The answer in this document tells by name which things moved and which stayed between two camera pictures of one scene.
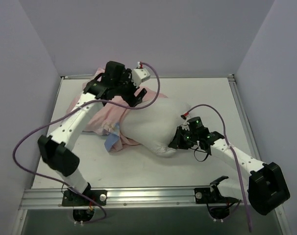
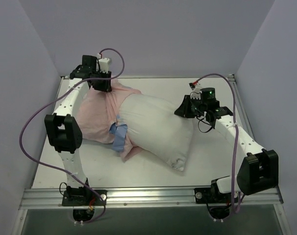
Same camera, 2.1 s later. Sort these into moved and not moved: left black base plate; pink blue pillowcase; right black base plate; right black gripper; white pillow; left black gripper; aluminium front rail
Moved: right black gripper; left black gripper; pink blue pillowcase; white pillow
Not moved: right black base plate; aluminium front rail; left black base plate
